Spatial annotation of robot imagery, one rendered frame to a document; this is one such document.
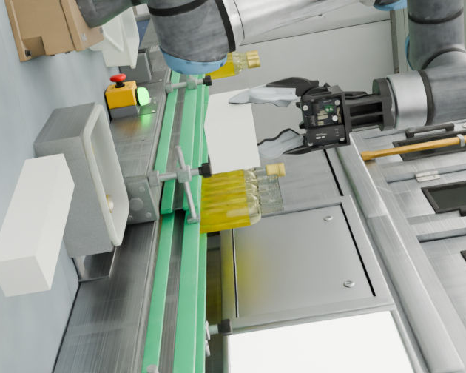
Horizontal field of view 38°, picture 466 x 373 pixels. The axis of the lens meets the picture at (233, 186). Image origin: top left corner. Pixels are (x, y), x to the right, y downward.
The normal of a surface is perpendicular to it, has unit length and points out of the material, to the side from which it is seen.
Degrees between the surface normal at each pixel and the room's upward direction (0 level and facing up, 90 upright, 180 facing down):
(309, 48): 90
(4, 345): 0
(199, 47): 78
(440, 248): 90
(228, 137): 90
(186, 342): 90
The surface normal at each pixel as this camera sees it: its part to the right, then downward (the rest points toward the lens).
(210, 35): 0.21, 0.38
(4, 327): 0.99, -0.16
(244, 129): 0.00, 0.29
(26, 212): -0.16, -0.80
